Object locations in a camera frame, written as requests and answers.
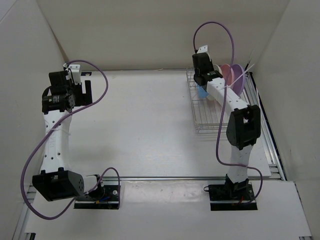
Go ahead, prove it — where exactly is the cream plate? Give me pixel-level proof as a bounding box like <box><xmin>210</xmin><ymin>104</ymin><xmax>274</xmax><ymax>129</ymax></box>
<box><xmin>206</xmin><ymin>64</ymin><xmax>223</xmax><ymax>101</ymax></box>

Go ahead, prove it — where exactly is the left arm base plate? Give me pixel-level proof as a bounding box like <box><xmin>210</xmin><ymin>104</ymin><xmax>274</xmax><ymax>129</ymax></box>
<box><xmin>73</xmin><ymin>183</ymin><xmax>121</xmax><ymax>210</ymax></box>

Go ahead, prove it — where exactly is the purple plate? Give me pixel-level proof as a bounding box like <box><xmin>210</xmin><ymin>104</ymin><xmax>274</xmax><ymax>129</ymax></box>
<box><xmin>230</xmin><ymin>64</ymin><xmax>246</xmax><ymax>96</ymax></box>

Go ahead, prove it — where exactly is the metal wire dish rack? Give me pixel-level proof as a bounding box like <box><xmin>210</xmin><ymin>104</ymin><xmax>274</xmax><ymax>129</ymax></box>
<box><xmin>186</xmin><ymin>66</ymin><xmax>253</xmax><ymax>135</ymax></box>

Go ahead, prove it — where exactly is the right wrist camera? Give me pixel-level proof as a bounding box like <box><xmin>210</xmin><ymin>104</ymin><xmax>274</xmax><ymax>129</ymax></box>
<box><xmin>195</xmin><ymin>45</ymin><xmax>209</xmax><ymax>54</ymax></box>

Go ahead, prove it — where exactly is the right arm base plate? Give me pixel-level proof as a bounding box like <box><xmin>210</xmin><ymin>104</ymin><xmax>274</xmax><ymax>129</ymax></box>
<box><xmin>203</xmin><ymin>184</ymin><xmax>258</xmax><ymax>211</ymax></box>

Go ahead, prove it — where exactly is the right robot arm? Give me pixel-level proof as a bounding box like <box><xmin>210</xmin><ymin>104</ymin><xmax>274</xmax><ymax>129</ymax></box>
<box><xmin>192</xmin><ymin>50</ymin><xmax>261</xmax><ymax>200</ymax></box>

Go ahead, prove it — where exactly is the blue plate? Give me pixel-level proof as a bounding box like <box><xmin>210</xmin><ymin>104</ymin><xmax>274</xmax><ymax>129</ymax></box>
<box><xmin>196</xmin><ymin>85</ymin><xmax>209</xmax><ymax>99</ymax></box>

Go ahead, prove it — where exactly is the pink plate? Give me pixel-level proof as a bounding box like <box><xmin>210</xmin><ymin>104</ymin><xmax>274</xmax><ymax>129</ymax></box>
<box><xmin>220</xmin><ymin>64</ymin><xmax>235</xmax><ymax>86</ymax></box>

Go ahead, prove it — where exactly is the white zip tie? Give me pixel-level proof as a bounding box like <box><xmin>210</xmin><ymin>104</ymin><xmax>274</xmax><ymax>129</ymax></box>
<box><xmin>221</xmin><ymin>63</ymin><xmax>256</xmax><ymax>91</ymax></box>

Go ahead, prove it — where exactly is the aluminium frame rail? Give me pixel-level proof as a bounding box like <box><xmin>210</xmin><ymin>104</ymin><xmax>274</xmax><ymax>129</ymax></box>
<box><xmin>244</xmin><ymin>71</ymin><xmax>287</xmax><ymax>181</ymax></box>

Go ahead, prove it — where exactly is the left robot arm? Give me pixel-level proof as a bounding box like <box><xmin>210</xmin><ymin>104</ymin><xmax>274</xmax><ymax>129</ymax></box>
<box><xmin>32</xmin><ymin>65</ymin><xmax>93</xmax><ymax>202</ymax></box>

